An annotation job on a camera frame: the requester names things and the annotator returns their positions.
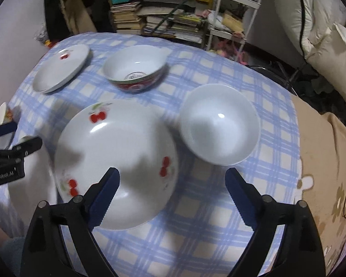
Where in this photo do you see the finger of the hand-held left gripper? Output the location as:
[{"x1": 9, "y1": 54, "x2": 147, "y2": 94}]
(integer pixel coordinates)
[
  {"x1": 0, "y1": 121, "x2": 18, "y2": 142},
  {"x1": 12, "y1": 137, "x2": 43, "y2": 158}
]

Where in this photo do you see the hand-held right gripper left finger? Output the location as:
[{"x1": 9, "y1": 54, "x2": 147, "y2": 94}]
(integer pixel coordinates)
[{"x1": 20, "y1": 167, "x2": 120, "y2": 277}]

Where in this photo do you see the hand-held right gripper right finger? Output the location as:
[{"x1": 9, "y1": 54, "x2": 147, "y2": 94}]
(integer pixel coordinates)
[{"x1": 219, "y1": 167, "x2": 326, "y2": 277}]

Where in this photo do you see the white floral print bowl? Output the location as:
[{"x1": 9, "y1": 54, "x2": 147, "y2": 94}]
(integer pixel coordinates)
[{"x1": 0, "y1": 102, "x2": 15, "y2": 151}]

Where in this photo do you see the large white cherry print plate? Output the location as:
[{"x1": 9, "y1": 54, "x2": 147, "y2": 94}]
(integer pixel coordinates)
[{"x1": 53, "y1": 99, "x2": 179, "y2": 231}]

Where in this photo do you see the plain white bowl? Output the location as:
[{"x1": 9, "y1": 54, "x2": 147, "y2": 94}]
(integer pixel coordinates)
[{"x1": 179, "y1": 84, "x2": 261, "y2": 166}]

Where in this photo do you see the small white cherry print plate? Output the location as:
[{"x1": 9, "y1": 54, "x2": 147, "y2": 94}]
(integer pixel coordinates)
[{"x1": 33, "y1": 44, "x2": 90, "y2": 94}]

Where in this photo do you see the red patterned bowl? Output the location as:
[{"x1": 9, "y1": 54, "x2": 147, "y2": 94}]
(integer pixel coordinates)
[{"x1": 102, "y1": 45, "x2": 167, "y2": 93}]

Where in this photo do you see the blue checked bedsheet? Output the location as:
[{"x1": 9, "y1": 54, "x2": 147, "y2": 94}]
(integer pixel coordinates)
[{"x1": 0, "y1": 32, "x2": 303, "y2": 277}]

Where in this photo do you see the pale fuzzy cloth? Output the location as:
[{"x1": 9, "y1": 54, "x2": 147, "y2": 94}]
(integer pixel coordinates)
[{"x1": 0, "y1": 235, "x2": 28, "y2": 267}]

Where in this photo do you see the beige bear print blanket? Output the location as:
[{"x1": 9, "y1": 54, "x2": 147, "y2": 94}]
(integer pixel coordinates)
[{"x1": 288, "y1": 92, "x2": 346, "y2": 277}]

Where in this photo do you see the silver patterned bag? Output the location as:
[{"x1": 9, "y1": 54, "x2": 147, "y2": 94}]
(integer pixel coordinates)
[{"x1": 34, "y1": 24, "x2": 48, "y2": 43}]

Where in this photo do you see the black hanging garment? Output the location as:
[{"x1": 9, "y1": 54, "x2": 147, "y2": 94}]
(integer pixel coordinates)
[{"x1": 45, "y1": 0, "x2": 72, "y2": 39}]

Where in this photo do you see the black metal stand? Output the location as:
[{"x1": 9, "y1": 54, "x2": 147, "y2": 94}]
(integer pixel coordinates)
[{"x1": 248, "y1": 63, "x2": 306, "y2": 90}]

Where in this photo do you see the beige hanging garment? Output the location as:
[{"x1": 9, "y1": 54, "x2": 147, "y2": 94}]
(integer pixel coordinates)
[{"x1": 60, "y1": 0, "x2": 97, "y2": 35}]

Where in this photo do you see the pink plastic toy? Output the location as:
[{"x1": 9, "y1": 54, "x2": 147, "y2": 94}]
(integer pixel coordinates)
[{"x1": 218, "y1": 39, "x2": 249, "y2": 65}]

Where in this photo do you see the stack of thick books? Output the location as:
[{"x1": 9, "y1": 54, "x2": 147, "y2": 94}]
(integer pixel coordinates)
[{"x1": 110, "y1": 1, "x2": 144, "y2": 35}]

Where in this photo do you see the cream pillow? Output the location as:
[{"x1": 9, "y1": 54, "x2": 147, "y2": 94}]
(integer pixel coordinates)
[{"x1": 306, "y1": 23, "x2": 346, "y2": 107}]

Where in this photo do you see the pile of thin books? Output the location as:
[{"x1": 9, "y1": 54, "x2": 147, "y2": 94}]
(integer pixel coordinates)
[{"x1": 141, "y1": 6, "x2": 209, "y2": 43}]

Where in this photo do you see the white plastic bag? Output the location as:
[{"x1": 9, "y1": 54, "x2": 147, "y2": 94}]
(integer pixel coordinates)
[{"x1": 208, "y1": 10, "x2": 226, "y2": 29}]

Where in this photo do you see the white metal cart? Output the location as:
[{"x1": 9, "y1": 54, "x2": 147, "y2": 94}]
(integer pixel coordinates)
[{"x1": 205, "y1": 0, "x2": 261, "y2": 61}]

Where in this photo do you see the dark green pole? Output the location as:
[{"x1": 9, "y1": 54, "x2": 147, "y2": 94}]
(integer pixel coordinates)
[{"x1": 150, "y1": 0, "x2": 220, "y2": 32}]

